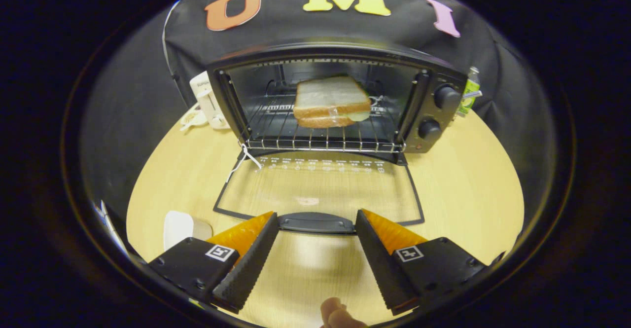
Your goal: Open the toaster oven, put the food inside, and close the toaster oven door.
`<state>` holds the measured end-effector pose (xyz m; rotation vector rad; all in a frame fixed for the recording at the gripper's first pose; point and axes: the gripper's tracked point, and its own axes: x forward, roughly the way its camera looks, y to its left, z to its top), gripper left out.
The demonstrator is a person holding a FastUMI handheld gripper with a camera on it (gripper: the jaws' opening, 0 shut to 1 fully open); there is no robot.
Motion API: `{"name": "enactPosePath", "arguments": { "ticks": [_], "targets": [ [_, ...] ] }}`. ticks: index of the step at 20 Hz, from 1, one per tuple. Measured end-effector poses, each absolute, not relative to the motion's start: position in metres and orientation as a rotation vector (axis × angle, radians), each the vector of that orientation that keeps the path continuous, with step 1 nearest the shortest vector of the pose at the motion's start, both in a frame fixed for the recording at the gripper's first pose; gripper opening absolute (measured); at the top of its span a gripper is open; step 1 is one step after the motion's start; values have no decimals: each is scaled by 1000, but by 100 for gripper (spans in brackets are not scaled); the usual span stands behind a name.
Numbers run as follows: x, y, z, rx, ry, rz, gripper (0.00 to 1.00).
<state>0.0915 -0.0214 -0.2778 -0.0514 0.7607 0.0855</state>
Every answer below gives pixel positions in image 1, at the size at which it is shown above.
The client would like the small white spice dish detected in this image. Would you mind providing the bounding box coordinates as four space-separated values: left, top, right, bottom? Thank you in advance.
179 109 209 132

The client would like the white pop-up toaster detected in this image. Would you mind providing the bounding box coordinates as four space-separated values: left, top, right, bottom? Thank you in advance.
189 71 232 130

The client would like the white rectangular plate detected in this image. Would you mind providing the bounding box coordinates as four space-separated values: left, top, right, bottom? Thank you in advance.
163 211 213 252

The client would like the black toaster oven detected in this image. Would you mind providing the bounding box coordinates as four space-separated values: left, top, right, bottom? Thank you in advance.
206 42 469 235

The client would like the toasted sandwich with lettuce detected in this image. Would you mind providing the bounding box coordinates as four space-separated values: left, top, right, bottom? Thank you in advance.
293 75 373 129

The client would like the white zip tie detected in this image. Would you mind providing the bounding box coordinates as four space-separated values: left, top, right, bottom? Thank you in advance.
226 143 263 184

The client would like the green plastic bottle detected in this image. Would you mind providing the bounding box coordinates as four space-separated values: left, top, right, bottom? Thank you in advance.
456 67 483 117

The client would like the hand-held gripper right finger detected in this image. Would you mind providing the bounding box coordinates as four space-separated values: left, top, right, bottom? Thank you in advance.
355 209 489 316

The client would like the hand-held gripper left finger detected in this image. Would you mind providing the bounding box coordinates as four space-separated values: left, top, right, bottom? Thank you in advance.
147 211 280 315

